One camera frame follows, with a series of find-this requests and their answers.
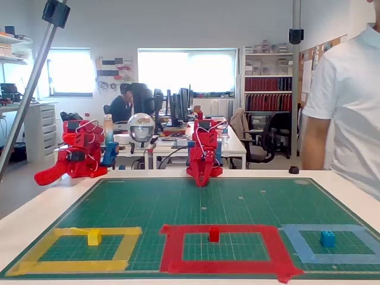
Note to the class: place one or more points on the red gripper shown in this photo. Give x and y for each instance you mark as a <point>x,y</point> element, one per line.
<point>202,168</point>

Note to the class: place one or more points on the red toy brick cube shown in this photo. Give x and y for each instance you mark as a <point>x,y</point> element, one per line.
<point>214,234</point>

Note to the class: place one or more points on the red robot arm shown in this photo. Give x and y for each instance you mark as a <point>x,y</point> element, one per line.
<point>205,136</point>

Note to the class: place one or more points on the red tape square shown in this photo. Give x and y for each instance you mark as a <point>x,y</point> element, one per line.
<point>219,265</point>

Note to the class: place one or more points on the yellow toy brick cube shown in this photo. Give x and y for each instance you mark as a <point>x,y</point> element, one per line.
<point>94,238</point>

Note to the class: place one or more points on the blue toy brick cube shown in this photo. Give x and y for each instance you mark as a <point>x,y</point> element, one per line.
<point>327,240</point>

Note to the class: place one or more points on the yellow tape square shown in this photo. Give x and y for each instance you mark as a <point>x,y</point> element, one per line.
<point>74,265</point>

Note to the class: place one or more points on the blue tape square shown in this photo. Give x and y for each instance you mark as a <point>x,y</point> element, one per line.
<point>341,258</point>

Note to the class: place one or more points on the long white desk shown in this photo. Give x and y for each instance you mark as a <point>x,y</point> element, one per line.
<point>234,145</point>

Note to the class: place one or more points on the beige jacket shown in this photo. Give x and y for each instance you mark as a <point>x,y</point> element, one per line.
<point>239,124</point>

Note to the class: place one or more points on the green cutting mat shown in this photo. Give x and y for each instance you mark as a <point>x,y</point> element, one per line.
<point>148,202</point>

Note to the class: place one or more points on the black monitor with stand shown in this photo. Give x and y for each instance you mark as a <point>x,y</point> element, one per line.
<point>179,104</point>

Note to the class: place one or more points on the black office chair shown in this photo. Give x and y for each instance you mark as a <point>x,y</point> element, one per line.
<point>267,139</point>

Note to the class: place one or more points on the white helmet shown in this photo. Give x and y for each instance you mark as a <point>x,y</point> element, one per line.
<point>141,130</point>

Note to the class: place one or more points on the narrow black monitor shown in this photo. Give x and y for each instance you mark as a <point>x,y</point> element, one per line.
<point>158,102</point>

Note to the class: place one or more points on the small blue block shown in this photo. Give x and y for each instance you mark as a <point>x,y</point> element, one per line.
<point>122,167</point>

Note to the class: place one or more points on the white round device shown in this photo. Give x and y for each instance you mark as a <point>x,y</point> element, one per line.
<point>121,139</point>

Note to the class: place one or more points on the small black round object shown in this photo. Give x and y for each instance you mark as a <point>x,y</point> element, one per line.
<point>293,169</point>

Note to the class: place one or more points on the red and black binders row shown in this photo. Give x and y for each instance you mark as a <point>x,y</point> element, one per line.
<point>267,84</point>
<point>267,102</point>

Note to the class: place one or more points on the large black monitor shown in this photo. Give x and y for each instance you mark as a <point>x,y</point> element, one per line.
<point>142,98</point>

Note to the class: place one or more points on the large blue table clamp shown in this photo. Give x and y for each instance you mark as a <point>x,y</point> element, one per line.
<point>110,154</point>

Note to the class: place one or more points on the wide bright window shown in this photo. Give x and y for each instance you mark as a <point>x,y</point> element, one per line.
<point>187,71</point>

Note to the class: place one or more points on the colourful drinking bottle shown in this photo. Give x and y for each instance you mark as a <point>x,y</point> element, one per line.
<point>108,130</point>

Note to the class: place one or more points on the seated person in dark shirt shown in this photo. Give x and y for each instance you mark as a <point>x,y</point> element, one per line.
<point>120,108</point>

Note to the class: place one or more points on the white shelf unit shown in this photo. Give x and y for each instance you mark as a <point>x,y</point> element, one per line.
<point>268,76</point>

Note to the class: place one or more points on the black chair of seated person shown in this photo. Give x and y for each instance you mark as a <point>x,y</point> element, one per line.
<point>107,111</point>

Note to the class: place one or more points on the clear storage boxes row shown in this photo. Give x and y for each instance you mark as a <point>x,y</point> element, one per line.
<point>267,66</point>
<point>270,47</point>

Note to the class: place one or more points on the grey metal pole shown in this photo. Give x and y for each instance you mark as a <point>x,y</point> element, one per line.
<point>296,89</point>

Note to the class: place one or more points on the tall white paper sheet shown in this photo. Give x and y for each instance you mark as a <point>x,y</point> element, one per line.
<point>306,77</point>

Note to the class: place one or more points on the black pole clamp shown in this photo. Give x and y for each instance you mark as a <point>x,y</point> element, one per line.
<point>56,13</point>
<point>296,36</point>

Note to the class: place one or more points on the small bright window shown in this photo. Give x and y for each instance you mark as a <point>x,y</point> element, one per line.
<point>71,71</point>

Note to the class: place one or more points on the person in white shirt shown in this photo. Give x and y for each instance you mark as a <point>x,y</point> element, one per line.
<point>356,104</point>

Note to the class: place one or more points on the white drawer cabinet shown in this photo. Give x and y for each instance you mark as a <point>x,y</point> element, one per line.
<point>41,130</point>

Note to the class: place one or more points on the black floor bag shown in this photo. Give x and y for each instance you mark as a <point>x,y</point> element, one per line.
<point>18,153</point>

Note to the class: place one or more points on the black machine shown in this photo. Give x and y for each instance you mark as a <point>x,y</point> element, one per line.
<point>10,92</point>

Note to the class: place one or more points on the wall tool rack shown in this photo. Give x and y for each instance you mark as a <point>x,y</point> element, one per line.
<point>114,71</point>

